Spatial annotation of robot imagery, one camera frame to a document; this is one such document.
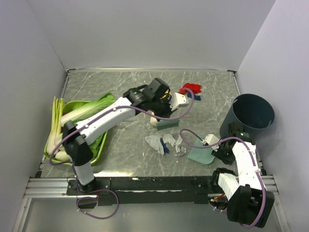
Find bok choy greens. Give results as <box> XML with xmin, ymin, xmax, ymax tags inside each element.
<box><xmin>89</xmin><ymin>134</ymin><xmax>104</xmax><ymax>157</ymax></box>

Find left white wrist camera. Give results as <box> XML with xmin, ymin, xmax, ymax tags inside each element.
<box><xmin>169</xmin><ymin>92</ymin><xmax>189</xmax><ymax>111</ymax></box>

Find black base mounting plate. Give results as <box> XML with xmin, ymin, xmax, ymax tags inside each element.
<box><xmin>66</xmin><ymin>176</ymin><xmax>223</xmax><ymax>206</ymax></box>

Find yellow napa cabbage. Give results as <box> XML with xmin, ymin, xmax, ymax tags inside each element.
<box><xmin>150</xmin><ymin>117</ymin><xmax>158</xmax><ymax>127</ymax></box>

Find dark blue paper scrap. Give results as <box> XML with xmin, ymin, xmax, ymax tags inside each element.
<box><xmin>187</xmin><ymin>92</ymin><xmax>201</xmax><ymax>101</ymax></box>

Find large lettuce leaf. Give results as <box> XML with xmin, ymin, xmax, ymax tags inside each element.
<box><xmin>59</xmin><ymin>92</ymin><xmax>116</xmax><ymax>127</ymax></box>

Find green vegetable tray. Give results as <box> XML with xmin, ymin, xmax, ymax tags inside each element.
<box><xmin>43</xmin><ymin>95</ymin><xmax>115</xmax><ymax>165</ymax></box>

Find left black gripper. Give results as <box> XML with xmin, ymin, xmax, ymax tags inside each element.
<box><xmin>150</xmin><ymin>94</ymin><xmax>177</xmax><ymax>122</ymax></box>

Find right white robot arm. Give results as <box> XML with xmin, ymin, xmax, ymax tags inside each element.
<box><xmin>211</xmin><ymin>122</ymin><xmax>275</xmax><ymax>228</ymax></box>

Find teal hand brush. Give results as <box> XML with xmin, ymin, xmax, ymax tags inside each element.
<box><xmin>156</xmin><ymin>119</ymin><xmax>180</xmax><ymax>131</ymax></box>

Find grey paper scrap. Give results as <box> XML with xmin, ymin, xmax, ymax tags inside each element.
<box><xmin>145</xmin><ymin>134</ymin><xmax>165</xmax><ymax>156</ymax></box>

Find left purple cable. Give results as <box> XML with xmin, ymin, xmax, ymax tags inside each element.
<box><xmin>49</xmin><ymin>87</ymin><xmax>195</xmax><ymax>165</ymax></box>

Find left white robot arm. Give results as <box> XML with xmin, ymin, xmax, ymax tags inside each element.
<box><xmin>63</xmin><ymin>78</ymin><xmax>183</xmax><ymax>194</ymax></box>

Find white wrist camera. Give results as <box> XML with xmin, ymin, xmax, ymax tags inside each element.
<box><xmin>169</xmin><ymin>92</ymin><xmax>189</xmax><ymax>111</ymax></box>
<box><xmin>202</xmin><ymin>134</ymin><xmax>220</xmax><ymax>146</ymax></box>

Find green onion stalks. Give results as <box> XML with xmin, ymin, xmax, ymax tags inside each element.
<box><xmin>46</xmin><ymin>97</ymin><xmax>64</xmax><ymax>154</ymax></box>

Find dark blue bin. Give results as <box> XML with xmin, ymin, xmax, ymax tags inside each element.
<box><xmin>219</xmin><ymin>94</ymin><xmax>275</xmax><ymax>137</ymax></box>

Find teal dustpan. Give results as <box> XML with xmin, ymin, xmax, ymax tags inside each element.
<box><xmin>187</xmin><ymin>147</ymin><xmax>215</xmax><ymax>165</ymax></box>

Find red paper scrap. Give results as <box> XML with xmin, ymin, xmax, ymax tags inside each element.
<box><xmin>179</xmin><ymin>83</ymin><xmax>202</xmax><ymax>94</ymax></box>

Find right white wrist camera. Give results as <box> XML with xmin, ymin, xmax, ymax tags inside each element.
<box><xmin>202</xmin><ymin>134</ymin><xmax>220</xmax><ymax>146</ymax></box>

